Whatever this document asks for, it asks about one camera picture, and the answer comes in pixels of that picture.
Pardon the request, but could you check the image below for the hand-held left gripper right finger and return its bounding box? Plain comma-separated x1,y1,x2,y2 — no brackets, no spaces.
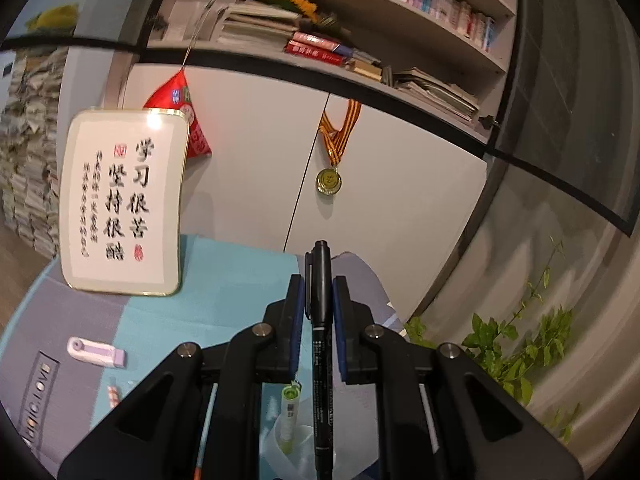
332,275,583,480

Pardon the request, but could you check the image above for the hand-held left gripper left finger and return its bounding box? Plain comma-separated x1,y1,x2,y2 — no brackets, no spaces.
57,274,306,480

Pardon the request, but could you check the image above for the black marker pen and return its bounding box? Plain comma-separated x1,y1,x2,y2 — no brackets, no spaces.
305,240,335,480

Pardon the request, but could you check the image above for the green highlighter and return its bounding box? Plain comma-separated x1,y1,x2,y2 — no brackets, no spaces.
280,382,303,456

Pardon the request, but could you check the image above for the light blue pencil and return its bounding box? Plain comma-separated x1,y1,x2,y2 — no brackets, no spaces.
196,384,219,480

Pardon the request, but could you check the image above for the gold medal with striped ribbon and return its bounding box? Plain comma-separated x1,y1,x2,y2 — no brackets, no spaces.
317,99,362,196

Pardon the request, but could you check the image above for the green leafy plant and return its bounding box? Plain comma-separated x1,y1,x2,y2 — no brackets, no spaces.
402,237,583,443

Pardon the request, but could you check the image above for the white bookcase cabinet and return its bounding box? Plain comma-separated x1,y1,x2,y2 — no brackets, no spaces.
107,0,521,321

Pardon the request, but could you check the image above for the white and purple correction tape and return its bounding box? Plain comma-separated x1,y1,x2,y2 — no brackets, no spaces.
66,336,127,368

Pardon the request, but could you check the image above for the framed calligraphy sign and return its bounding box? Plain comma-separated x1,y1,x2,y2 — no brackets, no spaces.
59,107,191,297

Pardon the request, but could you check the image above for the red hanging ornament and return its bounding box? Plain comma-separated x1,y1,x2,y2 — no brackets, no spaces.
143,70,212,158

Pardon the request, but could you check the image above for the pile of magazines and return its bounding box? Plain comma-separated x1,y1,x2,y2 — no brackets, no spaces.
392,67,481,123

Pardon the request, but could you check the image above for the beige book stack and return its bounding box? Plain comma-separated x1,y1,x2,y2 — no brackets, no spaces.
345,57,383,81

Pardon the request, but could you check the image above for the red book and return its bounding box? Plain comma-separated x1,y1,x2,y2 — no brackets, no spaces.
285,42,351,66
292,31,351,53

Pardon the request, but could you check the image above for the pile of newspapers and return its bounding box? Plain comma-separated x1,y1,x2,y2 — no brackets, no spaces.
0,50,68,261

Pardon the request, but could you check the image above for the glass cabinet door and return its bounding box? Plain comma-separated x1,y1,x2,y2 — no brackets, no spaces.
0,0,181,111
492,0,640,236

